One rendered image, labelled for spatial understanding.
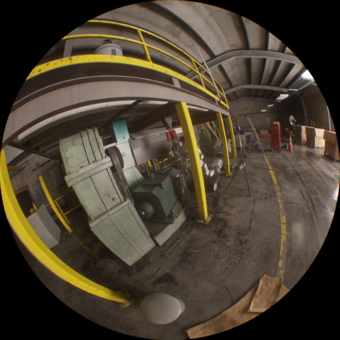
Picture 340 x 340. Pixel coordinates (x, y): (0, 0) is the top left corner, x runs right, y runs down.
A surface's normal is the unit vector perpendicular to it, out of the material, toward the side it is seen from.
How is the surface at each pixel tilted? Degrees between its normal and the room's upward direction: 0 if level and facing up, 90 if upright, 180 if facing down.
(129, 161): 90
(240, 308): 4
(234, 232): 0
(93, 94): 90
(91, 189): 90
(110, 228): 90
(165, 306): 1
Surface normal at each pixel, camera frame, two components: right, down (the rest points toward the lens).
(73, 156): 0.66, -0.14
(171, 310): -0.24, -0.92
